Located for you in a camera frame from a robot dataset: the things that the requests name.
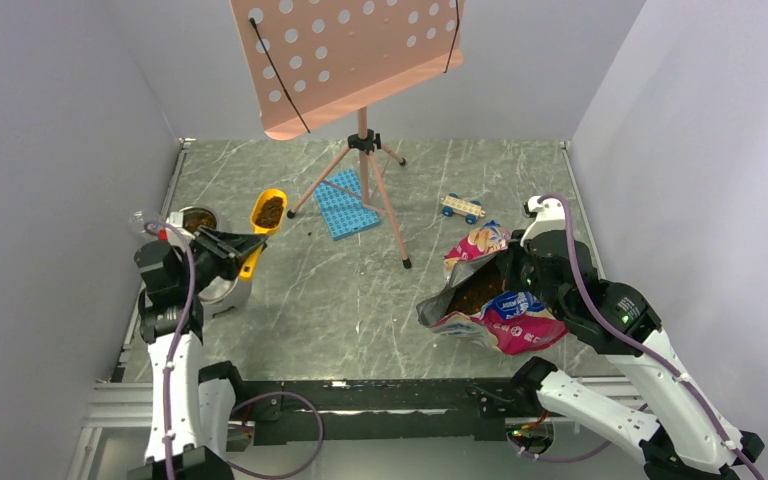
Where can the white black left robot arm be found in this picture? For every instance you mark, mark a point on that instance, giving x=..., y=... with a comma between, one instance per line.
x=191, y=402

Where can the grey double bowl feeder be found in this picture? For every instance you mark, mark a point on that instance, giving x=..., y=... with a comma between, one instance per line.
x=221, y=296

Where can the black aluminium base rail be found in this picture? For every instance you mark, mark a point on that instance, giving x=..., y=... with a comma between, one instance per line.
x=361, y=410

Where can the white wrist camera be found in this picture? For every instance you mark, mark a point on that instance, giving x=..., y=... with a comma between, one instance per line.
x=177, y=222
x=548, y=213

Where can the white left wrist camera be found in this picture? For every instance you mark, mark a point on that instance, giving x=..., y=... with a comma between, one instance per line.
x=177, y=222

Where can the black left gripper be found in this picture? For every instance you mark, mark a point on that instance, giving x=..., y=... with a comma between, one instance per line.
x=230, y=250

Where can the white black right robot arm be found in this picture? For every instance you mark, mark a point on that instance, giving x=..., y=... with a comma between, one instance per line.
x=678, y=434

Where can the toy block car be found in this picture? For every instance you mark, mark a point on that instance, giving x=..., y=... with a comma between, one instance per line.
x=471, y=211

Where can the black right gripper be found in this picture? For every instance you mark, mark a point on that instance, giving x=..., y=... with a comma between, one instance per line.
x=509, y=261

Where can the pink music stand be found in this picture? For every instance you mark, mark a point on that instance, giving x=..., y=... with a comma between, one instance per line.
x=314, y=62

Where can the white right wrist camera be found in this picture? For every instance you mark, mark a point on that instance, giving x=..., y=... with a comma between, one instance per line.
x=548, y=213

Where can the pink pet food bag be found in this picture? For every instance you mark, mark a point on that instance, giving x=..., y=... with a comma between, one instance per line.
x=475, y=304

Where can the clear water bottle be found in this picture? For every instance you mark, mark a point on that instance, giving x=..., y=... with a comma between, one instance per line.
x=137, y=224

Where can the yellow plastic scoop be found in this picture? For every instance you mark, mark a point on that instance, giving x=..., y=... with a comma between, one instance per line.
x=265, y=219

